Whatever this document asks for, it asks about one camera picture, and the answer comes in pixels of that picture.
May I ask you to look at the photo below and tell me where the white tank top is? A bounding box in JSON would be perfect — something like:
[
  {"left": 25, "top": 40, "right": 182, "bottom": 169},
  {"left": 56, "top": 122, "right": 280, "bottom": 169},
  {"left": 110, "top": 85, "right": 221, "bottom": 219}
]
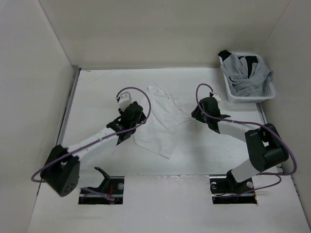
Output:
[{"left": 134, "top": 83, "right": 189, "bottom": 159}]

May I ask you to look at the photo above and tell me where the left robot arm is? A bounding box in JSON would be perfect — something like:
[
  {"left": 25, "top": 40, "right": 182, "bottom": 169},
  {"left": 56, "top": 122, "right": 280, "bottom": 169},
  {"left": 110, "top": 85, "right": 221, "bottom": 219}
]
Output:
[{"left": 39, "top": 101, "right": 146, "bottom": 200}]

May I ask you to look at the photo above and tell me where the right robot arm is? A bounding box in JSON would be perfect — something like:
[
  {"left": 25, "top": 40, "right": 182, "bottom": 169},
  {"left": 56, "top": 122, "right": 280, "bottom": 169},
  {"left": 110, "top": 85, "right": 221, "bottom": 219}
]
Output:
[{"left": 191, "top": 97, "right": 290, "bottom": 193}]

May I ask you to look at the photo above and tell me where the grey tank top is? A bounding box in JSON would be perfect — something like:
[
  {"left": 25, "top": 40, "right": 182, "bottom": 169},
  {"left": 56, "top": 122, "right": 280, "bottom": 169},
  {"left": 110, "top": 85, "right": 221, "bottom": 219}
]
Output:
[{"left": 221, "top": 56, "right": 273, "bottom": 97}]

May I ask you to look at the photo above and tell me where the black tank top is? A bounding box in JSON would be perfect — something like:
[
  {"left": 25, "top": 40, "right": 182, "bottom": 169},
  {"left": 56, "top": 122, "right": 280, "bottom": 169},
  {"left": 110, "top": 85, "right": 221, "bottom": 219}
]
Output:
[{"left": 218, "top": 50, "right": 258, "bottom": 79}]

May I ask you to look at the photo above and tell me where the white plastic laundry basket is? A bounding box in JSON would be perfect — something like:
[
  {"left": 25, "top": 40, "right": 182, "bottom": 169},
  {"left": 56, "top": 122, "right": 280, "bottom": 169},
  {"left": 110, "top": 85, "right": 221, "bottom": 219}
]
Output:
[{"left": 219, "top": 52, "right": 276, "bottom": 103}]

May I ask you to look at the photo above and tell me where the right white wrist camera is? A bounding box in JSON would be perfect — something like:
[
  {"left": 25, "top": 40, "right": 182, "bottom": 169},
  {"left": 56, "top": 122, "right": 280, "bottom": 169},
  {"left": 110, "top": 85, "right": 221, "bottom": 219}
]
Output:
[{"left": 209, "top": 92, "right": 221, "bottom": 102}]

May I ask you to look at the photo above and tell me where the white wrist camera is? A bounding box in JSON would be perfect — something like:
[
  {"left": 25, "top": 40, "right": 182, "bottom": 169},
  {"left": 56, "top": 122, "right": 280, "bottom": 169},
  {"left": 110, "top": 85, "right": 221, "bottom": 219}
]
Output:
[
  {"left": 116, "top": 91, "right": 133, "bottom": 111},
  {"left": 209, "top": 92, "right": 221, "bottom": 102}
]

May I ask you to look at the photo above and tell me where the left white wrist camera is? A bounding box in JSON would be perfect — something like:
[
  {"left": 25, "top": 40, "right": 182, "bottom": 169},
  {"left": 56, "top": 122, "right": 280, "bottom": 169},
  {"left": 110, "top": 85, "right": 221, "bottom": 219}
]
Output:
[{"left": 116, "top": 91, "right": 133, "bottom": 111}]

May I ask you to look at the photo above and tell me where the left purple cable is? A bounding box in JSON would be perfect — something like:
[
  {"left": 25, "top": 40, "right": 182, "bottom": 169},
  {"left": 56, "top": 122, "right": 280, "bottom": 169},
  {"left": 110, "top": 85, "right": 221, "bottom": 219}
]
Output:
[{"left": 31, "top": 87, "right": 153, "bottom": 201}]

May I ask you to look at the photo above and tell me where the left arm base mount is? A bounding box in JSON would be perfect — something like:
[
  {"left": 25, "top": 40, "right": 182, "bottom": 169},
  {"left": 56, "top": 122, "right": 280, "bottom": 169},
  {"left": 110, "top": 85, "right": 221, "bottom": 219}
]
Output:
[{"left": 78, "top": 167, "right": 125, "bottom": 205}]

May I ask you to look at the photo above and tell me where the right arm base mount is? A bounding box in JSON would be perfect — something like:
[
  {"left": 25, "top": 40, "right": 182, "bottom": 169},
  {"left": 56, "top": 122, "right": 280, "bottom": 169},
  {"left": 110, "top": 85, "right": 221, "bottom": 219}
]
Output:
[{"left": 209, "top": 176, "right": 257, "bottom": 204}]

